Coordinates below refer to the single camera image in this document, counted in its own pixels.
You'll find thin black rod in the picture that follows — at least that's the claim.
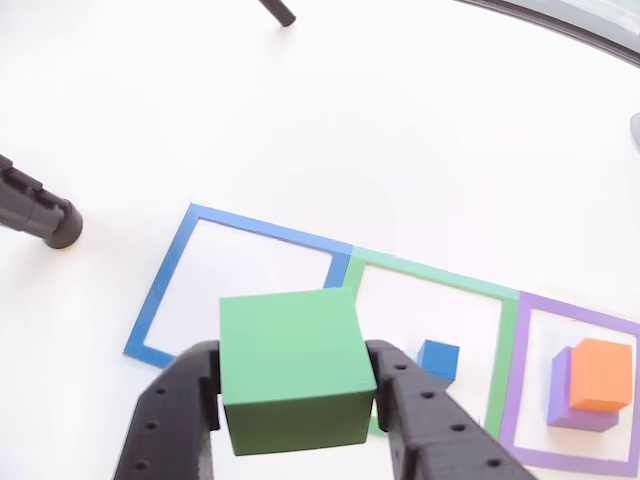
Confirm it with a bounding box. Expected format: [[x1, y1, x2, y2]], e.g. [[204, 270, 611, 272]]
[[257, 0, 297, 28]]

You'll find blue square frame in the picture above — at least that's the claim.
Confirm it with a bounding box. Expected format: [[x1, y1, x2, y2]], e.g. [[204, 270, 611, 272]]
[[123, 202, 354, 370]]

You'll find green block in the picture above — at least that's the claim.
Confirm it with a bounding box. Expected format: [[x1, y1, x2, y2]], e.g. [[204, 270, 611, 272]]
[[218, 286, 378, 457]]

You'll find orange block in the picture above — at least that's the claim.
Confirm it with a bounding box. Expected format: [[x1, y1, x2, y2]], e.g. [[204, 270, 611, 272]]
[[569, 337, 634, 414]]

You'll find small blue cube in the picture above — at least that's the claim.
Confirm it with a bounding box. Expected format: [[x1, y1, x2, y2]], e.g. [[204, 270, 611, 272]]
[[416, 339, 461, 391]]

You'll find purple flat block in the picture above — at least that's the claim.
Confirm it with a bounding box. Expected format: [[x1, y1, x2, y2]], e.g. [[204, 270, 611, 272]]
[[546, 346, 621, 430]]

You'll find green square frame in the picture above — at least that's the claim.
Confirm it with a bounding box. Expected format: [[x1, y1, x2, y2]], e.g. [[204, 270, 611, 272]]
[[344, 244, 521, 441]]

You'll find black camera tripod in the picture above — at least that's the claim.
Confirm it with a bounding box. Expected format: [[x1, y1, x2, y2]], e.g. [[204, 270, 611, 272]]
[[0, 152, 85, 251]]

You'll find purple square frame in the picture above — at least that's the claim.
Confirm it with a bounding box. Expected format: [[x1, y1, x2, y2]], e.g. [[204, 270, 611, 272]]
[[498, 290, 640, 477]]

